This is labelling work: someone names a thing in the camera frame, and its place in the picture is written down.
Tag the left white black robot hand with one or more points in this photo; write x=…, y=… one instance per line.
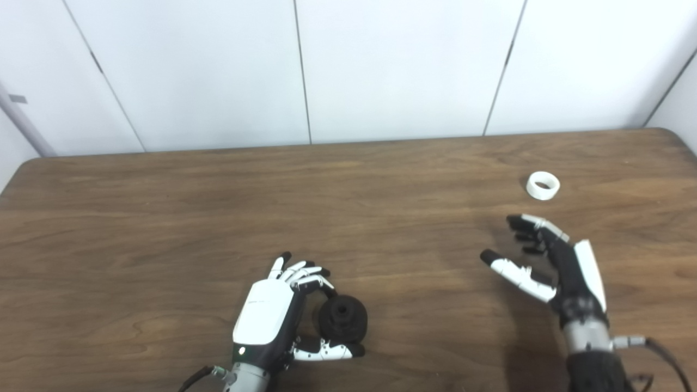
x=264, y=316

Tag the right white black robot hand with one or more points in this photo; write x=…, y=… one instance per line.
x=577, y=288

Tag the grey wall corner pipe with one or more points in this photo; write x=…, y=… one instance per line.
x=24, y=122

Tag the round black plastic part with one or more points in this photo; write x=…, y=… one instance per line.
x=343, y=324

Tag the small grey pipe bracket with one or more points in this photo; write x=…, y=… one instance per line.
x=17, y=99

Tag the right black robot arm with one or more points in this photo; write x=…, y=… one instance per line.
x=596, y=373

